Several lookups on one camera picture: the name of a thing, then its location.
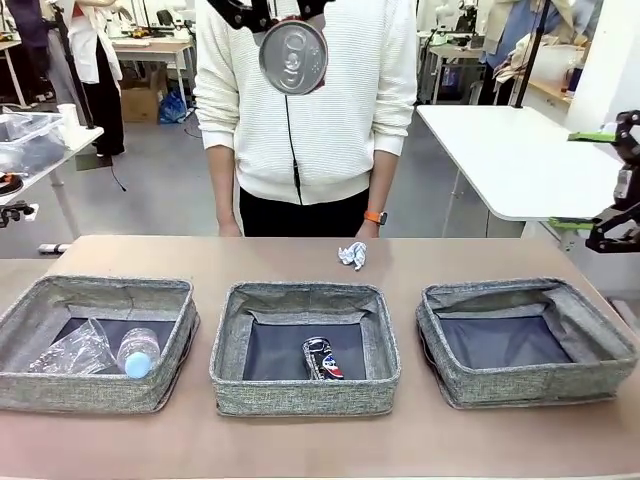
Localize wooden top workbench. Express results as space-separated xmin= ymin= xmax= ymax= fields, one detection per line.
xmin=112 ymin=38 xmax=201 ymax=104

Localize person in blue clothes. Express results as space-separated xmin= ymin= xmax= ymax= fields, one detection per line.
xmin=479 ymin=0 xmax=566 ymax=106

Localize crumpled white paper ball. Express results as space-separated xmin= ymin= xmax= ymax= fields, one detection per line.
xmin=337 ymin=241 xmax=369 ymax=272

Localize crushed dark blue soda can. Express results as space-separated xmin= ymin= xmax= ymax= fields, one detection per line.
xmin=299 ymin=336 xmax=346 ymax=382

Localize grey fabric basket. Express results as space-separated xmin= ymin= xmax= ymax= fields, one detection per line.
xmin=414 ymin=277 xmax=640 ymax=411
xmin=0 ymin=274 xmax=201 ymax=415
xmin=208 ymin=280 xmax=402 ymax=417

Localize black trousers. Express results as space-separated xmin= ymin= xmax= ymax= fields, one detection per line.
xmin=238 ymin=179 xmax=374 ymax=239

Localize person's left forearm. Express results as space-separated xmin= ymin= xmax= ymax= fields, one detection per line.
xmin=367 ymin=149 xmax=401 ymax=214

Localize brown cardboard box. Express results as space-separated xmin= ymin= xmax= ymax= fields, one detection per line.
xmin=119 ymin=74 xmax=166 ymax=125

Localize black clamp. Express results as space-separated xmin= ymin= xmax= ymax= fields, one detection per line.
xmin=0 ymin=199 xmax=40 ymax=229

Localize person's right forearm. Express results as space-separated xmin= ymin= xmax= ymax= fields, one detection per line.
xmin=207 ymin=144 xmax=241 ymax=226

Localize black hanging cord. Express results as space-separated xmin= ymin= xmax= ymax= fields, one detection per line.
xmin=284 ymin=92 xmax=304 ymax=206

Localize blue plastic bag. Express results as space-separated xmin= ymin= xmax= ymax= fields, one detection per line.
xmin=158 ymin=91 xmax=189 ymax=125

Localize black stand pole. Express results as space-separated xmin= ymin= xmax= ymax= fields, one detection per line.
xmin=49 ymin=0 xmax=96 ymax=130
xmin=513 ymin=0 xmax=551 ymax=109

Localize large white table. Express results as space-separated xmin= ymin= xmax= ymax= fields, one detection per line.
xmin=417 ymin=103 xmax=632 ymax=240

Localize person in dark clothes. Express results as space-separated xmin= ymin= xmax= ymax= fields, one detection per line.
xmin=7 ymin=0 xmax=56 ymax=104

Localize white plastic bin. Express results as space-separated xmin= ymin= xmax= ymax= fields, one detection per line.
xmin=529 ymin=44 xmax=587 ymax=96

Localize clear bottle with blue cap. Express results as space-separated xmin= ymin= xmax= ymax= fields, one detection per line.
xmin=117 ymin=327 xmax=162 ymax=379

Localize clear plastic container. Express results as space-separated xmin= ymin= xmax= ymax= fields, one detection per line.
xmin=28 ymin=316 xmax=121 ymax=375

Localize clear plastic storage box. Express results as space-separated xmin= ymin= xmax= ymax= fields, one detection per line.
xmin=0 ymin=112 xmax=69 ymax=174

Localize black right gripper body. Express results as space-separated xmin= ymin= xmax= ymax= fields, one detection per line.
xmin=614 ymin=164 xmax=640 ymax=204

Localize person in white sweater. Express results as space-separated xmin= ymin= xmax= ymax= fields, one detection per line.
xmin=193 ymin=0 xmax=419 ymax=206

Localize red soda can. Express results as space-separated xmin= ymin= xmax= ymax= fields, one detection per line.
xmin=258 ymin=14 xmax=330 ymax=96

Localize person in white coat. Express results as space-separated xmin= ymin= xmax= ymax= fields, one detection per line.
xmin=67 ymin=0 xmax=126 ymax=159

